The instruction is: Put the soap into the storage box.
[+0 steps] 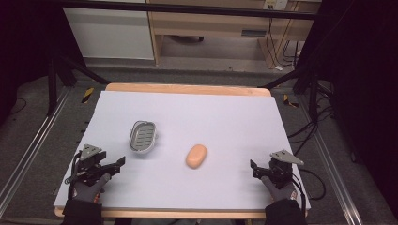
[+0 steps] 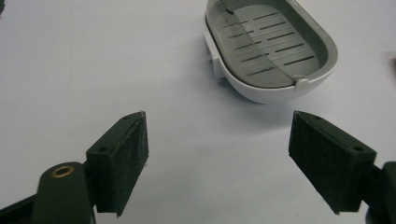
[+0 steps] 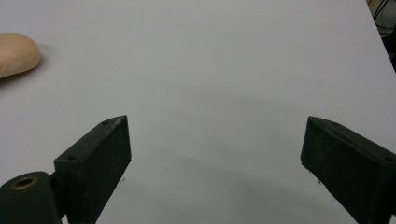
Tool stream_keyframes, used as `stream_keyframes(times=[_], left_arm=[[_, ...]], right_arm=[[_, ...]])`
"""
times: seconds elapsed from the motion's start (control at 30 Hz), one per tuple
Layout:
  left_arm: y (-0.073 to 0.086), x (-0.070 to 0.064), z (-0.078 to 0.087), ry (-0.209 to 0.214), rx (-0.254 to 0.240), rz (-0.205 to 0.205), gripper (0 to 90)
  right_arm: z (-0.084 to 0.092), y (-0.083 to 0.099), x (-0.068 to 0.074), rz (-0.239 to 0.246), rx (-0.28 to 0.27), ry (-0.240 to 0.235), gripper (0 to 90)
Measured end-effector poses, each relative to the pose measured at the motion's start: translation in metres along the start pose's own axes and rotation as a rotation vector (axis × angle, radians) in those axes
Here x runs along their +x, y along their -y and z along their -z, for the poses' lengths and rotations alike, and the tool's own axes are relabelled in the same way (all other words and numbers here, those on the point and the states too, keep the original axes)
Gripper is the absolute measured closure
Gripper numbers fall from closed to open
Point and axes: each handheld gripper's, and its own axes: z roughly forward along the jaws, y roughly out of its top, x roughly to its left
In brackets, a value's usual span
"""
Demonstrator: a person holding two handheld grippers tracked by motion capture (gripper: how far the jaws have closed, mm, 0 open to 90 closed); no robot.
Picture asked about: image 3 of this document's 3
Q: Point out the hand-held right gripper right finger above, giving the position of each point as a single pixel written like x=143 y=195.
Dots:
x=351 y=168

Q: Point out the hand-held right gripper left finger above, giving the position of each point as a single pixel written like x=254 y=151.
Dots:
x=93 y=168

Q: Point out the tan bread roll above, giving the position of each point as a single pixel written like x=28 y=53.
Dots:
x=15 y=53

